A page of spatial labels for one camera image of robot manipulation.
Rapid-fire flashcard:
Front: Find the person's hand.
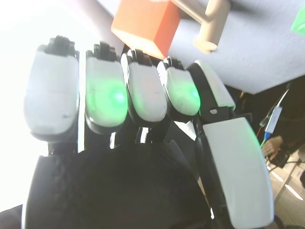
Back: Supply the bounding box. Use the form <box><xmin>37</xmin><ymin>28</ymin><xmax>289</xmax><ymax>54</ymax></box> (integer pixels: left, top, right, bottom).
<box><xmin>261</xmin><ymin>135</ymin><xmax>285</xmax><ymax>161</ymax></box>

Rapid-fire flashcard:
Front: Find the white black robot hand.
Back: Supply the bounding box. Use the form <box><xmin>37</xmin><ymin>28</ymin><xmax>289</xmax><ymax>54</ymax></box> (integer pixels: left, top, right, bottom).
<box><xmin>21</xmin><ymin>35</ymin><xmax>275</xmax><ymax>229</ymax></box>

